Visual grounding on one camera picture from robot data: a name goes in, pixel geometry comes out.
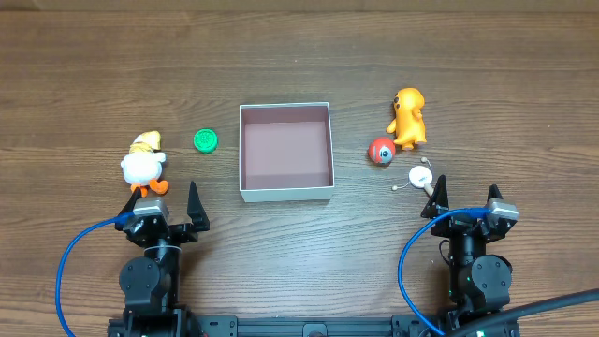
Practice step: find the green round plastic toy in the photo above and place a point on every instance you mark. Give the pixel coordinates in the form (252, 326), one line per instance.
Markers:
(206, 140)

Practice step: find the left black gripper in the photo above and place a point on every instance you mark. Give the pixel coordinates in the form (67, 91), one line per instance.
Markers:
(167, 234)

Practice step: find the white plush duck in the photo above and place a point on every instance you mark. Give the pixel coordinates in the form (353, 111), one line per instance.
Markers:
(143, 165)

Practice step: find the red ball toy with eye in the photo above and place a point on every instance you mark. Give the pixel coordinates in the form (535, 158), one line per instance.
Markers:
(382, 151)

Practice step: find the white box with pink interior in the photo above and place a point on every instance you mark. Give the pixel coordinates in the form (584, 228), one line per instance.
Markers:
(285, 152)

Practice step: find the white rattle drum toy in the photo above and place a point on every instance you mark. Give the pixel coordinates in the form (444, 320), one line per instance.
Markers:
(419, 177)

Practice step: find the orange dinosaur toy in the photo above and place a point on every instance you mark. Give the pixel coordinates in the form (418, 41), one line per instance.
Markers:
(408, 125)

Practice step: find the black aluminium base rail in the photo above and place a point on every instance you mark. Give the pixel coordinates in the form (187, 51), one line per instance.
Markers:
(232, 326)

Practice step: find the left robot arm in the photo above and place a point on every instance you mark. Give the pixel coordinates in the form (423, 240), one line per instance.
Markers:
(151, 282)

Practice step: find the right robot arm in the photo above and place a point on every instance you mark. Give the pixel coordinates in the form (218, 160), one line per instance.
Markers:
(478, 282)

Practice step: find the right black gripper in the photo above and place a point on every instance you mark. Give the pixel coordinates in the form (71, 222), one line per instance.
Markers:
(466, 229)

